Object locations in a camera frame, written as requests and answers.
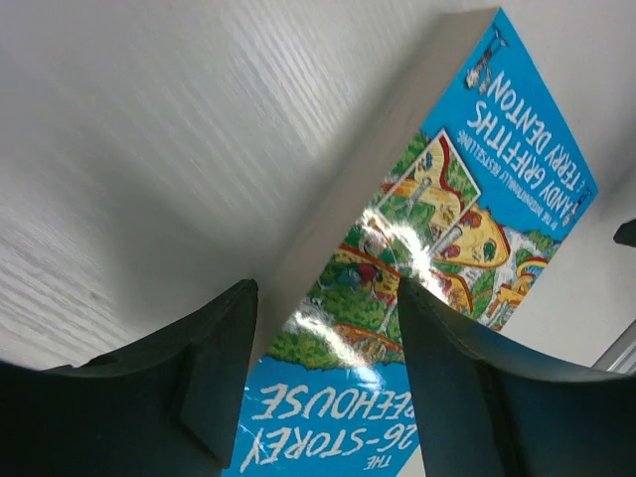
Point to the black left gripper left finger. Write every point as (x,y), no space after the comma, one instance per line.
(165,405)

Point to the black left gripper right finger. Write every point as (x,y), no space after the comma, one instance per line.
(486,405)

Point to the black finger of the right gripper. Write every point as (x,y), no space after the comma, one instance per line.
(626,234)

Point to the blue Treehouse book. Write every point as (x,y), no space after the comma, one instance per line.
(476,206)

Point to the aluminium rail frame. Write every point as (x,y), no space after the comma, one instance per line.
(620,356)

